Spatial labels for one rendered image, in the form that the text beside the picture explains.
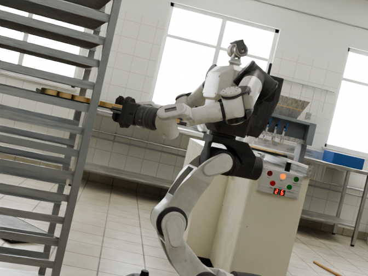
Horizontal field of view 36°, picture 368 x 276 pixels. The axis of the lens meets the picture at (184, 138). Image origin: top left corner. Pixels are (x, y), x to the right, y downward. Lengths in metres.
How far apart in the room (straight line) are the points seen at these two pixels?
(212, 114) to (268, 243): 1.45
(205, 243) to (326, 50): 4.01
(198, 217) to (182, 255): 1.44
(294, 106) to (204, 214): 0.99
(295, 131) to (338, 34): 3.50
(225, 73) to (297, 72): 4.86
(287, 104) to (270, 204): 0.98
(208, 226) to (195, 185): 1.52
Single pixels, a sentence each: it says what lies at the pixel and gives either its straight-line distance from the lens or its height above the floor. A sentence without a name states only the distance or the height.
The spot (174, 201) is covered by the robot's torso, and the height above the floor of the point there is 0.64.
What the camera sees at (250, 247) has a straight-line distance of 3.40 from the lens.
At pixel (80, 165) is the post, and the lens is 2.24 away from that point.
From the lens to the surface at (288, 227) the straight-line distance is 3.42.
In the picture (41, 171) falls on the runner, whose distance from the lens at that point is 2.26.
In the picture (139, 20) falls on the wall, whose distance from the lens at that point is 7.06.
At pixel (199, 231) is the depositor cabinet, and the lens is 4.04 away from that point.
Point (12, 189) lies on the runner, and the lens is 2.27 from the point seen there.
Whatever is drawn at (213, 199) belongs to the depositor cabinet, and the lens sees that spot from 4.01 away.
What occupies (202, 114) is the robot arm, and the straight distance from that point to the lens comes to 2.12.
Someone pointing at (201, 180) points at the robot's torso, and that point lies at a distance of 2.53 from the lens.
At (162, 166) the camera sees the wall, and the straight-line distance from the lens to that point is 7.05.
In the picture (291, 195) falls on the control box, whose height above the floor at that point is 0.72.
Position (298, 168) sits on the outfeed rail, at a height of 0.87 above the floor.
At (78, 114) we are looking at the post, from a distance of 2.67.
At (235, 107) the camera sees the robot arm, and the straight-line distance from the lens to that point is 2.13.
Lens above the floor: 1.01
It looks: 2 degrees down
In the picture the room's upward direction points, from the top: 13 degrees clockwise
